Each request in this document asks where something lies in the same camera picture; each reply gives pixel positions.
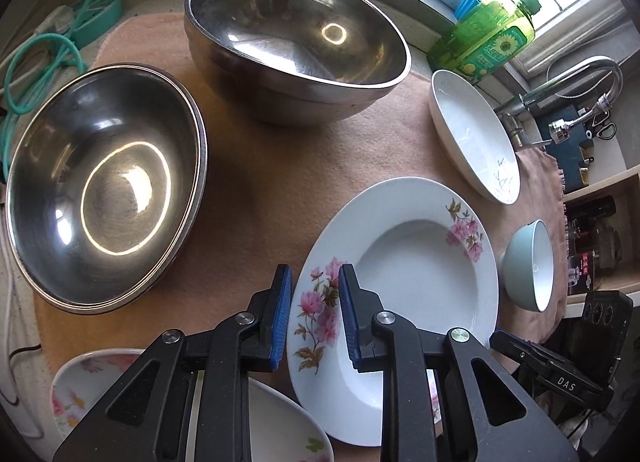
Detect white plate large pink roses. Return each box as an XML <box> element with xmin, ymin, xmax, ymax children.
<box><xmin>50</xmin><ymin>348</ymin><xmax>334</xmax><ymax>462</ymax></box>

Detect light blue ceramic bowl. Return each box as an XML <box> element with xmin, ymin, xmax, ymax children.
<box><xmin>499</xmin><ymin>219</ymin><xmax>554</xmax><ymax>312</ymax></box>

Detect white plate small pink flowers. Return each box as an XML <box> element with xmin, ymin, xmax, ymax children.
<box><xmin>286</xmin><ymin>177</ymin><xmax>499</xmax><ymax>447</ymax></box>

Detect red steel bowl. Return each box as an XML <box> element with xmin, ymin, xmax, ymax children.
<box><xmin>6</xmin><ymin>63</ymin><xmax>208</xmax><ymax>315</ymax></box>

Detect plain white oval dish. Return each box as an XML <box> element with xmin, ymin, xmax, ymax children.
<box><xmin>427</xmin><ymin>70</ymin><xmax>521</xmax><ymax>205</ymax></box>

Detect large steel mixing bowl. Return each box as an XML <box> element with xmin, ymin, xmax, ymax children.
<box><xmin>184</xmin><ymin>0</ymin><xmax>411</xmax><ymax>126</ymax></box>

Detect chrome kitchen faucet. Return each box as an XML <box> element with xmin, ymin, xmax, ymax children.
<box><xmin>495</xmin><ymin>56</ymin><xmax>624</xmax><ymax>150</ymax></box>

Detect pink towel mat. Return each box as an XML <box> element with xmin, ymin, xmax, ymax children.
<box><xmin>35</xmin><ymin>14</ymin><xmax>565</xmax><ymax>370</ymax></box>

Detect green dish soap bottle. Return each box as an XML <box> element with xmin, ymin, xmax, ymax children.
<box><xmin>426</xmin><ymin>0</ymin><xmax>541</xmax><ymax>84</ymax></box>

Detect teal cable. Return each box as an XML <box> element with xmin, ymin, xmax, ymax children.
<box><xmin>0</xmin><ymin>0</ymin><xmax>132</xmax><ymax>178</ymax></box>

